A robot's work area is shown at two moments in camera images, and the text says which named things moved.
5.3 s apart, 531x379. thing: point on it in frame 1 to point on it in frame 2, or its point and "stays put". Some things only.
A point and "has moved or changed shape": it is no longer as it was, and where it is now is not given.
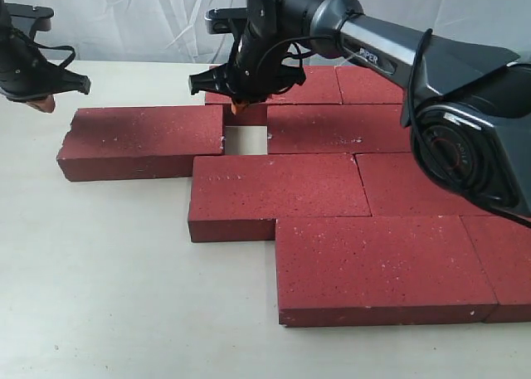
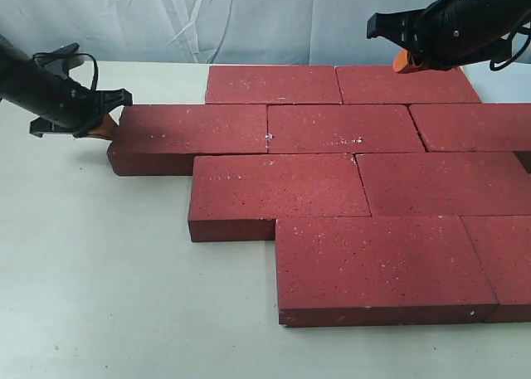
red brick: x=345 y=270 stays put
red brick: x=395 y=187 stays put
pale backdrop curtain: x=166 y=20 stays put
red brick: x=238 y=197 stays put
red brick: x=504 y=247 stays put
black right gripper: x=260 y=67 to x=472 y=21
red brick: x=106 y=143 has moved or changed shape
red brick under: x=337 y=128 stays put
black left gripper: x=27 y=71 to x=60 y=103
